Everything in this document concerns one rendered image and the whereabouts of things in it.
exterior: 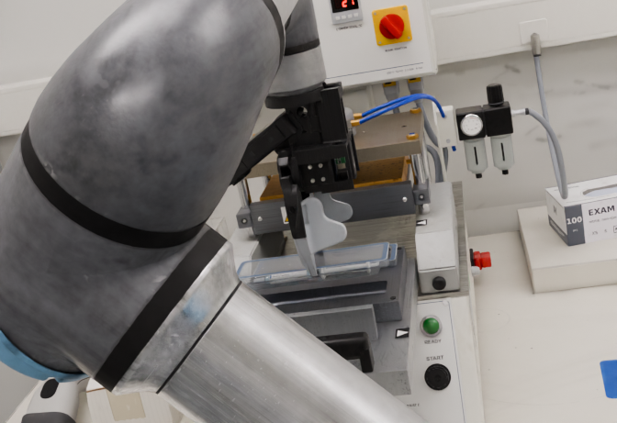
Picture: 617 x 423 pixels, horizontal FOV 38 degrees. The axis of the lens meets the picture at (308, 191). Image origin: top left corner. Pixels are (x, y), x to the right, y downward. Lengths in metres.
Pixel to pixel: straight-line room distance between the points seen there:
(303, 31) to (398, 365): 0.36
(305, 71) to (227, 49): 0.48
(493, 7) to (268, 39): 1.21
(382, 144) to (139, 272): 0.76
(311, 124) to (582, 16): 0.83
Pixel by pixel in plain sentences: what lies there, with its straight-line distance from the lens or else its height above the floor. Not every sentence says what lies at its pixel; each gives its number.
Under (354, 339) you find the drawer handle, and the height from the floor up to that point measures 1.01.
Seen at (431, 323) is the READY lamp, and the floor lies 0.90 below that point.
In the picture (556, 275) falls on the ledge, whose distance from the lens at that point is 1.56.
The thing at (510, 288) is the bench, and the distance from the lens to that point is 1.60.
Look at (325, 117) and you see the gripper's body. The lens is 0.98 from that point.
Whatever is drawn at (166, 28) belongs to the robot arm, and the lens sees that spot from 0.48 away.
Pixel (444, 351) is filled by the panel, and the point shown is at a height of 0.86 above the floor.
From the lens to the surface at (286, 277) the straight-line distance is 1.04.
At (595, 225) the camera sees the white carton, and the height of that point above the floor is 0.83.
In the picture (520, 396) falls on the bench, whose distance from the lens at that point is 1.29.
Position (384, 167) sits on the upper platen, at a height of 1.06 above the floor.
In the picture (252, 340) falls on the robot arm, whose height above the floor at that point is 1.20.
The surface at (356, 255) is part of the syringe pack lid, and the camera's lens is 1.05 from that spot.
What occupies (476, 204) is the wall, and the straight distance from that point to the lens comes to 1.84.
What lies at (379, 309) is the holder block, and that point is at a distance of 1.03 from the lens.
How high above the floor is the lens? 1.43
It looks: 17 degrees down
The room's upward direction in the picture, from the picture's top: 11 degrees counter-clockwise
